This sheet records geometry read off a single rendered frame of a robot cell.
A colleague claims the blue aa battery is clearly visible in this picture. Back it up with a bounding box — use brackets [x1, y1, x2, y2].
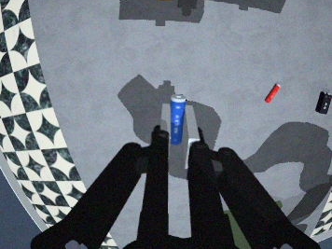
[171, 94, 186, 145]

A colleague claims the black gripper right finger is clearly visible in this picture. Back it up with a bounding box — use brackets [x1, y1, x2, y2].
[183, 105, 321, 249]

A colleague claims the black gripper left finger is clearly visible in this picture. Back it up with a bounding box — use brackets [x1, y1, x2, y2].
[31, 104, 171, 249]

